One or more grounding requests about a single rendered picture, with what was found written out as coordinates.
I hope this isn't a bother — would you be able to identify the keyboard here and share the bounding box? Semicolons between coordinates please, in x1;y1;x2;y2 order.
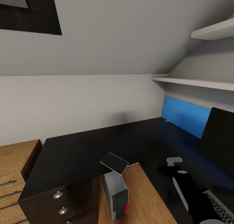
204;190;234;224

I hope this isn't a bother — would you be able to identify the monitor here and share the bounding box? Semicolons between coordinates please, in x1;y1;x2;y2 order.
197;107;234;195

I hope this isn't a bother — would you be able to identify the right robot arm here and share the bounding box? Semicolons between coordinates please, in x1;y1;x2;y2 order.
157;157;224;224

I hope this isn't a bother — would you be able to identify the notebook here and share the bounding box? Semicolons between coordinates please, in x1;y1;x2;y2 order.
100;152;129;176

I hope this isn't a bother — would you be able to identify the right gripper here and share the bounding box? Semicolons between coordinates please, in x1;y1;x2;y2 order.
157;165;180;178

